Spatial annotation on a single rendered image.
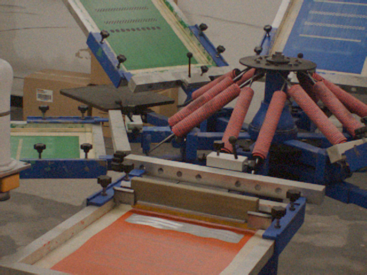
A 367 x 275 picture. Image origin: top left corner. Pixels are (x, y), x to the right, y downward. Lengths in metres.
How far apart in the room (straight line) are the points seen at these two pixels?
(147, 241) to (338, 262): 2.48
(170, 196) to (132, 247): 0.27
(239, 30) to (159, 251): 4.56
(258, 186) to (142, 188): 0.40
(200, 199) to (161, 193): 0.13
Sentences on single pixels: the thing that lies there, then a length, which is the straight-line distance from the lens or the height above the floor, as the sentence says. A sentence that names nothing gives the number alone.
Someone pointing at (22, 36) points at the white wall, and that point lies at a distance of 7.64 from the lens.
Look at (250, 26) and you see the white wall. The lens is 6.70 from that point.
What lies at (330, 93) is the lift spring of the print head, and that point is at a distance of 3.12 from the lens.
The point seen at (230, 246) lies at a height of 0.95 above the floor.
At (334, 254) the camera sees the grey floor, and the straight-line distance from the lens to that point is 4.81.
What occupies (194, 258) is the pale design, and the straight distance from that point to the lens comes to 2.27.
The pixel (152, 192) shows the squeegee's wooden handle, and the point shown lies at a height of 1.03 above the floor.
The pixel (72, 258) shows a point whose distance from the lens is 2.26.
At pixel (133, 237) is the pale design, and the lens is 2.39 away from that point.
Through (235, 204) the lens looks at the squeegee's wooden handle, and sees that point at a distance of 2.44.
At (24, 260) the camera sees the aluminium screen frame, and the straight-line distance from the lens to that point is 2.19.
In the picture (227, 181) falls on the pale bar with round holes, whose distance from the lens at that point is 2.69.
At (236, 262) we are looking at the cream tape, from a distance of 2.26.
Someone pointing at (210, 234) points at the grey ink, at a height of 0.96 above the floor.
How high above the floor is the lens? 1.88
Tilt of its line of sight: 16 degrees down
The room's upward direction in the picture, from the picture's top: 2 degrees clockwise
